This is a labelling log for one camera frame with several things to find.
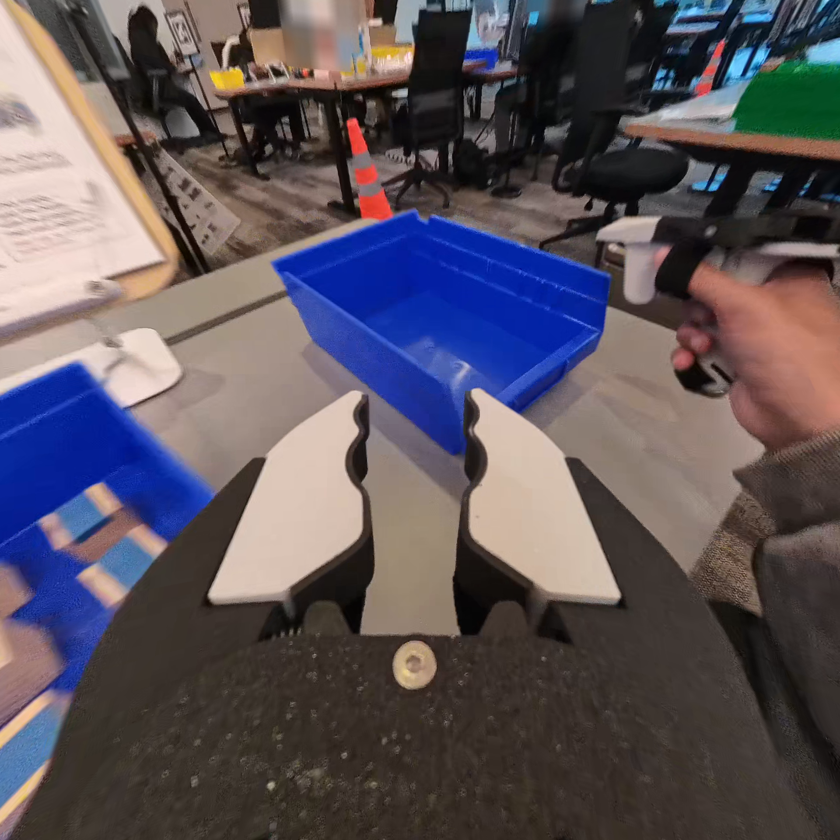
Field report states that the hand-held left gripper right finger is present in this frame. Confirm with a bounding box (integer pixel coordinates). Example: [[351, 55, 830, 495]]
[[454, 388, 623, 634]]

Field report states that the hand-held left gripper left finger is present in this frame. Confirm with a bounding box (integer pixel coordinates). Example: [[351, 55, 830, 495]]
[[208, 390, 376, 634]]

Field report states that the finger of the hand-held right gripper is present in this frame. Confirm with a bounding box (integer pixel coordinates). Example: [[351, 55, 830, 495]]
[[595, 217, 662, 247]]

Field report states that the blue plastic bin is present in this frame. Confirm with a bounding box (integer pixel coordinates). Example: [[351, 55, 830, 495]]
[[0, 363, 217, 821], [272, 210, 613, 455]]

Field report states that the person's right forearm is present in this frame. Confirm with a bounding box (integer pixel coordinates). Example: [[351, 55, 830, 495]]
[[689, 430, 840, 808]]

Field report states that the person's right hand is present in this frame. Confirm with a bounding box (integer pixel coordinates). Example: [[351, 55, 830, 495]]
[[672, 246, 840, 450]]

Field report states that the black office chair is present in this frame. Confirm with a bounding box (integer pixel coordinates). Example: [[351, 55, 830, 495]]
[[538, 0, 690, 250], [381, 7, 473, 211]]

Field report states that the orange traffic cone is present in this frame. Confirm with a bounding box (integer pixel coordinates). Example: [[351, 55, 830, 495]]
[[694, 39, 728, 98], [344, 118, 395, 221]]

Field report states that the black backpack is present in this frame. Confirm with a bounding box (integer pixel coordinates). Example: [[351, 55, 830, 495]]
[[453, 138, 493, 191]]

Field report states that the white stand with wooden board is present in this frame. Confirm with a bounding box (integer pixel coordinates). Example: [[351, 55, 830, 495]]
[[0, 0, 183, 409]]

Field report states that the long wooden top table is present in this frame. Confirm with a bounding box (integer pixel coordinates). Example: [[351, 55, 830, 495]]
[[213, 59, 519, 217]]

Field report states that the leaning printed board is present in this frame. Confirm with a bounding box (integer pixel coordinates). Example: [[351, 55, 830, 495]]
[[141, 147, 242, 260]]

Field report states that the black stand pole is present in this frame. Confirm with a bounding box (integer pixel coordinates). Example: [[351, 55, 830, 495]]
[[62, 0, 212, 275]]

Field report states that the printed instruction sheet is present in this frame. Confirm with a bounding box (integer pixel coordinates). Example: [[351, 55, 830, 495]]
[[0, 20, 165, 309]]

